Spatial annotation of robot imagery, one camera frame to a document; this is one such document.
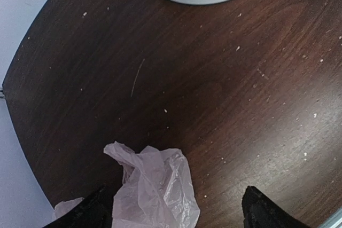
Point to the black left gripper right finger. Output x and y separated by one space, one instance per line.
261 212

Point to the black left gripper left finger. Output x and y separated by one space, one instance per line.
89 213

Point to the translucent pink plastic bag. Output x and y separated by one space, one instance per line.
156 191

